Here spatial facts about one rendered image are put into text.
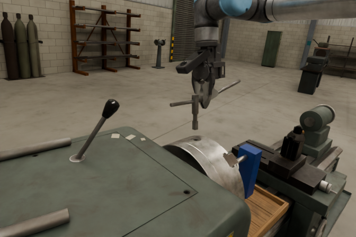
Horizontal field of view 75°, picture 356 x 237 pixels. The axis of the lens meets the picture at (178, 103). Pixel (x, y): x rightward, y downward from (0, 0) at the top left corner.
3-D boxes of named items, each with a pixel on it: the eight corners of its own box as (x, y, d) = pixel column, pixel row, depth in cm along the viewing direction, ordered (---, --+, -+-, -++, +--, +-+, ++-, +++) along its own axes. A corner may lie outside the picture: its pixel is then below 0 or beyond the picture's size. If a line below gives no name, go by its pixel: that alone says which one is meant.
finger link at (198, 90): (213, 106, 80) (213, 79, 78) (201, 109, 76) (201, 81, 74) (206, 105, 82) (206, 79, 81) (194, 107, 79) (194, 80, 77)
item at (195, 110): (195, 130, 74) (195, 94, 72) (190, 129, 75) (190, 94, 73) (199, 129, 75) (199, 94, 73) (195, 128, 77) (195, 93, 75)
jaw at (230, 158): (208, 185, 77) (230, 169, 69) (200, 171, 79) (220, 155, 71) (228, 173, 84) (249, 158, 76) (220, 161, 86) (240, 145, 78)
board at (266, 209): (250, 249, 81) (252, 240, 79) (180, 193, 105) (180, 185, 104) (287, 210, 100) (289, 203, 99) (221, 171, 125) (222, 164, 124)
